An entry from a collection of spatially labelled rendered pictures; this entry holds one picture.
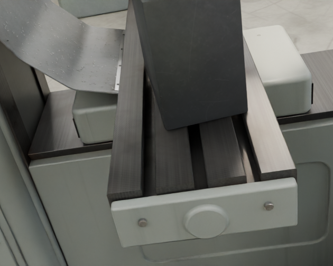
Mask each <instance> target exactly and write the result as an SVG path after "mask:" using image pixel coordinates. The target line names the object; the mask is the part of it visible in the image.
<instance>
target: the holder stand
mask: <svg viewBox="0 0 333 266"><path fill-rule="evenodd" d="M132 3H133V9H134V13H135V18H136V23H137V29H138V34H139V37H140V43H141V48H142V53H143V58H144V63H145V67H146V70H147V73H148V76H149V79H150V82H151V86H152V89H153V92H154V95H155V98H156V101H157V104H158V108H159V111H160V114H161V117H162V120H163V123H164V127H165V129H166V130H172V129H176V128H181V127H185V126H190V125H194V124H199V123H202V122H206V121H211V120H216V119H220V118H225V117H229V116H234V115H238V114H241V113H246V112H248V102H247V87H246V72H245V57H244V42H243V27H242V12H241V0H132Z"/></svg>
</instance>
